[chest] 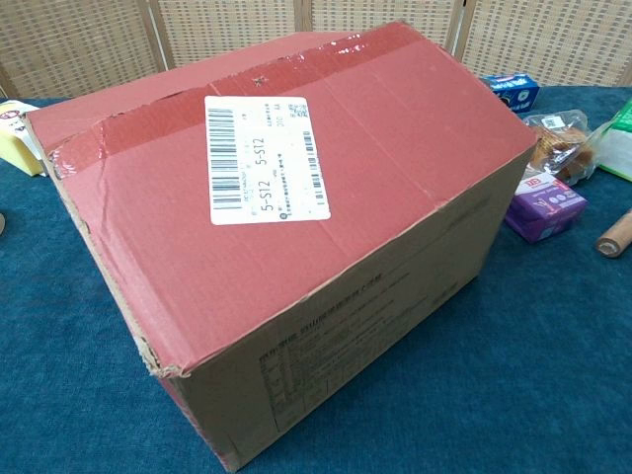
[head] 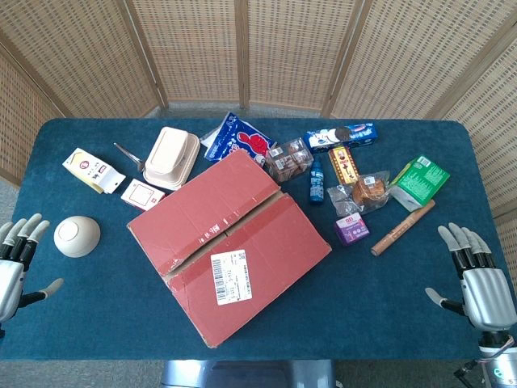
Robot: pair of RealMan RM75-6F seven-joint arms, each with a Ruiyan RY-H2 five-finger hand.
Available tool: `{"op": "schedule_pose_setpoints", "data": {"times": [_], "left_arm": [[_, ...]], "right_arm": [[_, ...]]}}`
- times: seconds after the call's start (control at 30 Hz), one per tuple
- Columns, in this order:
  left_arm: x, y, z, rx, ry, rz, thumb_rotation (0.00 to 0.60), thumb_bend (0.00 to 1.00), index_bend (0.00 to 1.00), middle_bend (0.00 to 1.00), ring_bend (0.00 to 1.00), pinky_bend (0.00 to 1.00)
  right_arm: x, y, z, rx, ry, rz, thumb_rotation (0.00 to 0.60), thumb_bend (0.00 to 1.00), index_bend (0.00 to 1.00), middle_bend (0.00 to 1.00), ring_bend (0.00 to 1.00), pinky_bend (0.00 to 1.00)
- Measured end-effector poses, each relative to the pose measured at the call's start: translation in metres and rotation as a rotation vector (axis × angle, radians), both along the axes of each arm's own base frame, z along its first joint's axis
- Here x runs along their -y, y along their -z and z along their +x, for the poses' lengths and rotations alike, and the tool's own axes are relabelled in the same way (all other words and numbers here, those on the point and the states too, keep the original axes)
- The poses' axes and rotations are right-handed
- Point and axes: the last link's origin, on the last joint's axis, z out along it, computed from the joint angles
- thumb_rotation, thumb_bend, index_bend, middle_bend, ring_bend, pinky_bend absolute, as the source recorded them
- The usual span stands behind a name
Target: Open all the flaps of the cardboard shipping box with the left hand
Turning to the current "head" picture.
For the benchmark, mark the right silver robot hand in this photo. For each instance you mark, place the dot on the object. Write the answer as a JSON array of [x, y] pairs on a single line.
[[486, 295]]

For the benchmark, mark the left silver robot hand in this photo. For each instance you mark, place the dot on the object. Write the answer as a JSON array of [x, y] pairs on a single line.
[[10, 283]]

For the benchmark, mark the large brown cardboard box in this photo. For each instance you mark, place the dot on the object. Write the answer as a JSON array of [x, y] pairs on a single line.
[[266, 250]]

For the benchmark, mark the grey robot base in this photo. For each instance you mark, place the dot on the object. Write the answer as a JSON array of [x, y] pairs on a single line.
[[250, 374]]

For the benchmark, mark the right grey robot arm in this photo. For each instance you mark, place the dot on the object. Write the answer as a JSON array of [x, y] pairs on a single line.
[[501, 363]]

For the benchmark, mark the white yellow carton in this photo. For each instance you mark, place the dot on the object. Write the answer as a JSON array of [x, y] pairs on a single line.
[[91, 169]]

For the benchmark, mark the small purple box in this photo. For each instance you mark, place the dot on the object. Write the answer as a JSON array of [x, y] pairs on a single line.
[[351, 229]]

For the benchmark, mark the small white red box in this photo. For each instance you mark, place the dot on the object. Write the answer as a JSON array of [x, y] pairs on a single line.
[[141, 195]]

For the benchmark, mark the yellow red snack bar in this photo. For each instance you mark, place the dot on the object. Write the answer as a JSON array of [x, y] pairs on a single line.
[[343, 165]]

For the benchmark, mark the blue Oreo cookie pack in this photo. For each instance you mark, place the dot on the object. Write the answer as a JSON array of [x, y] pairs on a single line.
[[341, 137]]

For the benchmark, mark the clear pack brown chocolates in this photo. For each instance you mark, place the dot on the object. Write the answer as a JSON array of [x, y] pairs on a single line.
[[288, 159]]

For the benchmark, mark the beige round bowl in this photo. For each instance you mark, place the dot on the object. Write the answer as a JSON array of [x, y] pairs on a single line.
[[76, 236]]

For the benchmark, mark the wooden rolling pin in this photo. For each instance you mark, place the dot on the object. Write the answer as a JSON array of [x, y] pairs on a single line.
[[404, 227]]

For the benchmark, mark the blue tablecloth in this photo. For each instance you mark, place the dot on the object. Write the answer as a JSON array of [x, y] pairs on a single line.
[[363, 299]]

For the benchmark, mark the green white carton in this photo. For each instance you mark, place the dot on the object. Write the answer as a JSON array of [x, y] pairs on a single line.
[[422, 180]]

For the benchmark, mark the clear bagged brown cake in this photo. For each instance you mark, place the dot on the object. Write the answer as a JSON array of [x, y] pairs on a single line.
[[365, 192]]

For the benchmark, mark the small blue bottle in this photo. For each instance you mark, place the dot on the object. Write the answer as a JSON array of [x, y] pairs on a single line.
[[316, 184]]

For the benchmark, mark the beige lidded lunch container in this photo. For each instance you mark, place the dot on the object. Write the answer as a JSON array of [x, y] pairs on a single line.
[[171, 157]]

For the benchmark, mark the blue red snack bag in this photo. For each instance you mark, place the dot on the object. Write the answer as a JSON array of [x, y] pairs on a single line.
[[242, 139]]

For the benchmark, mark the bamboo folding screen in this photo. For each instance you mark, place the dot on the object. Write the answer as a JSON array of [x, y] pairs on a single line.
[[282, 48]]

